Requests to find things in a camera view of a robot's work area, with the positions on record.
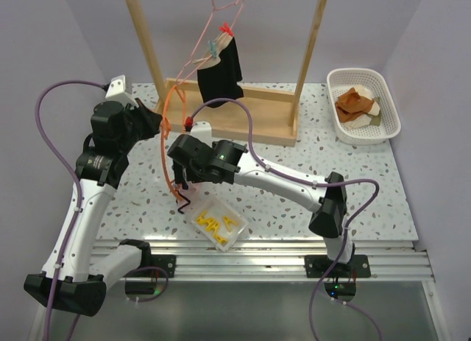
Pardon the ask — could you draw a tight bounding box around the orange plastic hanger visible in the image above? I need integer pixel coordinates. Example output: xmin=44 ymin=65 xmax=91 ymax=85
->
xmin=160 ymin=82 xmax=188 ymax=205

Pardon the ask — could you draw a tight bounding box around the pink underwear navy trim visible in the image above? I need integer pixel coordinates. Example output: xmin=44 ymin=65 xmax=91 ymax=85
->
xmin=177 ymin=183 xmax=205 ymax=214

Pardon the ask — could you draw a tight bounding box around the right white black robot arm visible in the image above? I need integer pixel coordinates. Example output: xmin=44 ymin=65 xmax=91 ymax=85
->
xmin=167 ymin=134 xmax=361 ymax=278

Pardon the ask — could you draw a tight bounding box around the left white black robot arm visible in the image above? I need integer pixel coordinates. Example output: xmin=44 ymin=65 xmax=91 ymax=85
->
xmin=24 ymin=98 xmax=162 ymax=317

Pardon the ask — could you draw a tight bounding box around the black beige underwear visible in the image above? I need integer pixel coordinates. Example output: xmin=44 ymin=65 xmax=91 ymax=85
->
xmin=196 ymin=33 xmax=244 ymax=102

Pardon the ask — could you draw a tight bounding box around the clear plastic clip box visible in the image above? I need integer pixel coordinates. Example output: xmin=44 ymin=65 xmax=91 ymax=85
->
xmin=187 ymin=196 xmax=249 ymax=253

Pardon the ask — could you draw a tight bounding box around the light blue clothespin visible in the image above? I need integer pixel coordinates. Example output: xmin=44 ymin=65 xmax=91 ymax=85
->
xmin=208 ymin=41 xmax=219 ymax=59

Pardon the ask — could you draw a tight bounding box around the wooden hanging rack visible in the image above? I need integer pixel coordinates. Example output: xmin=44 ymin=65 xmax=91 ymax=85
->
xmin=125 ymin=0 xmax=327 ymax=146

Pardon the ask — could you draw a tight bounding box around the red clothespin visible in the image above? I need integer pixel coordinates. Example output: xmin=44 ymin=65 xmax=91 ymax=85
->
xmin=219 ymin=22 xmax=234 ymax=37

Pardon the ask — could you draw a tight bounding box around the brown cloth in basket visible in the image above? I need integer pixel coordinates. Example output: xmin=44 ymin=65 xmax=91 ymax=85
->
xmin=335 ymin=88 xmax=374 ymax=123

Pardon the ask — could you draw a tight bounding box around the white plastic basket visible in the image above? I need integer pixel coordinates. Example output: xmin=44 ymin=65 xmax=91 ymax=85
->
xmin=327 ymin=68 xmax=401 ymax=145

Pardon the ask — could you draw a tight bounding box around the cream cloth in basket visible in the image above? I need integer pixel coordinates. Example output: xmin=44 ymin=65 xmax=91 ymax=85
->
xmin=344 ymin=85 xmax=380 ymax=129

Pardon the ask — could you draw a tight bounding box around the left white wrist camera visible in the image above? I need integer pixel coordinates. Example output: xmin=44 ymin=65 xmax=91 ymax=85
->
xmin=105 ymin=74 xmax=138 ymax=107

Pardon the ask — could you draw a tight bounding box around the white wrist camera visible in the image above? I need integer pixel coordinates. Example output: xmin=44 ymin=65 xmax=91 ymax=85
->
xmin=184 ymin=116 xmax=213 ymax=146
xmin=105 ymin=74 xmax=138 ymax=107

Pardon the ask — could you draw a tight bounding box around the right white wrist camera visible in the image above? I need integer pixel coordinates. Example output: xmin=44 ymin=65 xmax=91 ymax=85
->
xmin=184 ymin=116 xmax=213 ymax=146

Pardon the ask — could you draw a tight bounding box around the purple cable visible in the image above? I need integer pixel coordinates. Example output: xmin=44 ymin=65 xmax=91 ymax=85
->
xmin=34 ymin=80 xmax=111 ymax=341
xmin=124 ymin=267 xmax=170 ymax=303
xmin=191 ymin=97 xmax=380 ymax=341

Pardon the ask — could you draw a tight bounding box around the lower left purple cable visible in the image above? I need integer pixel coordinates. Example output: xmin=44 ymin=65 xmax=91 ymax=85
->
xmin=124 ymin=267 xmax=170 ymax=303

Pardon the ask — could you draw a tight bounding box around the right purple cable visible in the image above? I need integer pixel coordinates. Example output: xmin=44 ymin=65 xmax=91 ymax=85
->
xmin=191 ymin=97 xmax=380 ymax=341

